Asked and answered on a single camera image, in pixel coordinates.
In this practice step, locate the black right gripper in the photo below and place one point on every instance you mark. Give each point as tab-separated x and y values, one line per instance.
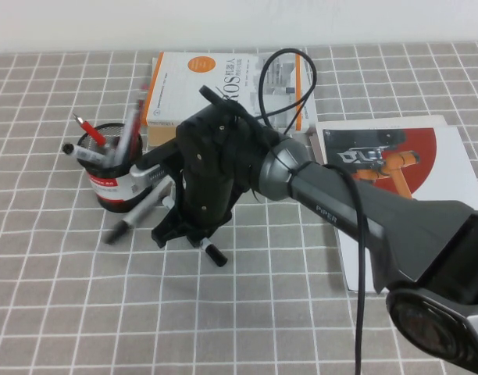
207	176

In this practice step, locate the white marker black cap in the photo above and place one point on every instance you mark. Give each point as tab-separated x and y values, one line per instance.
139	211
215	256

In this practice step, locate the black mesh pen holder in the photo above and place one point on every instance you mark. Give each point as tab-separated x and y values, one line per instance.
114	191

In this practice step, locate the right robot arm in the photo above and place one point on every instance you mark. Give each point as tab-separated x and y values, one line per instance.
399	218

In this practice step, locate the clear gel pen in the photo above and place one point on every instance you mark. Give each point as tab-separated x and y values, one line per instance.
123	140

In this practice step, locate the red ink gel pen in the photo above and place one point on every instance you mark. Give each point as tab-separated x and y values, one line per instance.
136	117

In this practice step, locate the red ballpoint pen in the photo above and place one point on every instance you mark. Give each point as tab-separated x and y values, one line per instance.
91	132

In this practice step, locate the white marker with barcode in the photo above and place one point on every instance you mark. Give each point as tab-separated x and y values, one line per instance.
86	155

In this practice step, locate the white orange ROS book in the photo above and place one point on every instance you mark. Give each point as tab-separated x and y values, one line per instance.
176	86

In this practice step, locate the grey checked tablecloth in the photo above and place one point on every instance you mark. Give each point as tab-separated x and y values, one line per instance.
145	312

